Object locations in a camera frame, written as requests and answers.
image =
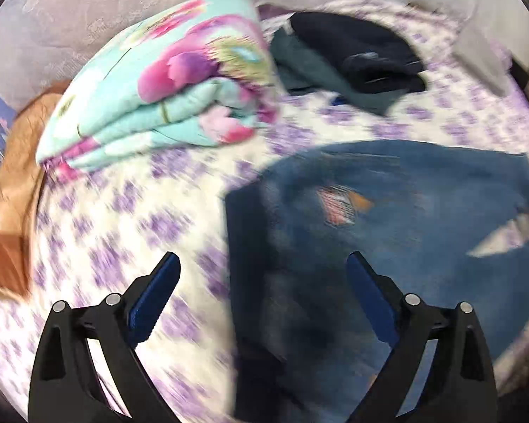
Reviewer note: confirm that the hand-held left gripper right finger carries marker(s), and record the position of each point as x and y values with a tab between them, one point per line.
372	299

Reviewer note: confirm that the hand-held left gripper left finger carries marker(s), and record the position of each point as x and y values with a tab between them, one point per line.
152	299

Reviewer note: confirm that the blue denim pants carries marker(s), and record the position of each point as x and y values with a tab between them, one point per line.
423	194

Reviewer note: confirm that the purple floral bed sheet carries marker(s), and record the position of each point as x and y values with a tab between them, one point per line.
128	211

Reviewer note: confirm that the floral turquoise folded blanket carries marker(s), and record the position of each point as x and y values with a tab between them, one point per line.
158	83

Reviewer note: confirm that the dark green folded garment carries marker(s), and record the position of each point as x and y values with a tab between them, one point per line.
308	70

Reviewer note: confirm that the dark navy folded garment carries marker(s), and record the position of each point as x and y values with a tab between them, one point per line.
361	53

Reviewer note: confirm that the grey pillow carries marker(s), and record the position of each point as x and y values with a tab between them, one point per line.
489	39

